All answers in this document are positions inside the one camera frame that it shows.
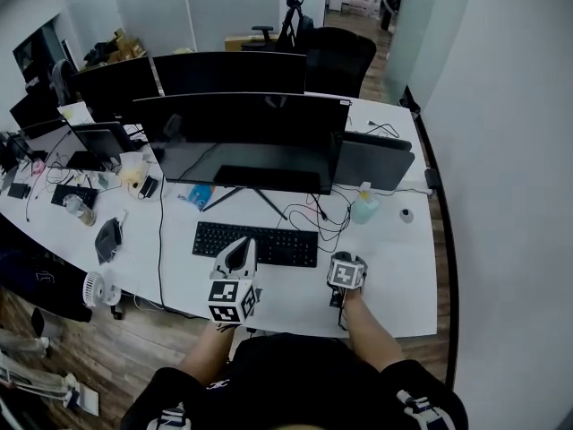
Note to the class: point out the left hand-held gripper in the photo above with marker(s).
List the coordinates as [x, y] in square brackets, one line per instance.
[230, 298]

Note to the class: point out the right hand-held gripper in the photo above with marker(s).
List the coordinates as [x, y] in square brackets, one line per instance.
[347, 275]

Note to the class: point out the person's right forearm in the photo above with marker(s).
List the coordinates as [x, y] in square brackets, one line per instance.
[371, 334]

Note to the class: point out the person's left forearm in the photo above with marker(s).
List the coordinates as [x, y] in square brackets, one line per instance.
[210, 352]

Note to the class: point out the black electronic device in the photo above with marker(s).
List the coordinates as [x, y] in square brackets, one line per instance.
[74, 196]

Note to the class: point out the black monitor stand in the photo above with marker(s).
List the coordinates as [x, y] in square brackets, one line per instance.
[250, 197]

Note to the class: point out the green sanitizer bottle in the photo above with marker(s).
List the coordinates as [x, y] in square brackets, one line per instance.
[363, 206]

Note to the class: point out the blue packet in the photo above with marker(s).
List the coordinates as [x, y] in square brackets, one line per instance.
[200, 197]

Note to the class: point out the small round grey puck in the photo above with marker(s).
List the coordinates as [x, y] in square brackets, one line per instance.
[406, 216]

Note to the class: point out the dark grey laptop panel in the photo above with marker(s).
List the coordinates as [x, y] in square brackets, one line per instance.
[376, 164]

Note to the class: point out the black power bank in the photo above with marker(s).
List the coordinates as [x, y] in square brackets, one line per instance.
[148, 187]

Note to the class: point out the large black monitor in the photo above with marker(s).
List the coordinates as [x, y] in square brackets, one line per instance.
[246, 141]

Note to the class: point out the person's black shirt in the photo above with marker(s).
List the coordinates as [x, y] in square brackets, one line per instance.
[304, 388]

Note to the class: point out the black power adapter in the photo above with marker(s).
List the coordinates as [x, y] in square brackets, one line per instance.
[432, 178]

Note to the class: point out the yellow tissue box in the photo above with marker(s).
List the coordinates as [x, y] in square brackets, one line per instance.
[132, 168]

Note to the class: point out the small white desk fan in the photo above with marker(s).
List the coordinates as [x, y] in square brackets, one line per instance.
[96, 289]

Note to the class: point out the clear glass jar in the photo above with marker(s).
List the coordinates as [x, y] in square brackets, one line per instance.
[80, 211]

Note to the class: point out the small black monitor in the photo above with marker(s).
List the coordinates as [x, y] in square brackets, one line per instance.
[105, 143]

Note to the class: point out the black mesh office chair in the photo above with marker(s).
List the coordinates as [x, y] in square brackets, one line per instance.
[338, 61]

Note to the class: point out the flat cardboard box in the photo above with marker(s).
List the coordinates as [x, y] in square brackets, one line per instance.
[250, 43]

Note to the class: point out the pink small object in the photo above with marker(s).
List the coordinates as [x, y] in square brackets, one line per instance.
[38, 167]

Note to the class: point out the small black box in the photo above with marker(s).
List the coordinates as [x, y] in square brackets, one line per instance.
[19, 190]

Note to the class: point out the black office chair with headrest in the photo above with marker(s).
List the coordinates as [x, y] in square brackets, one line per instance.
[291, 20]

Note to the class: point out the pile of cardboard boxes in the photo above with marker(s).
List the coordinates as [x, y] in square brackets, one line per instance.
[116, 47]

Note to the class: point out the open grey laptop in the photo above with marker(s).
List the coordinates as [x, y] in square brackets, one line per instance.
[38, 119]

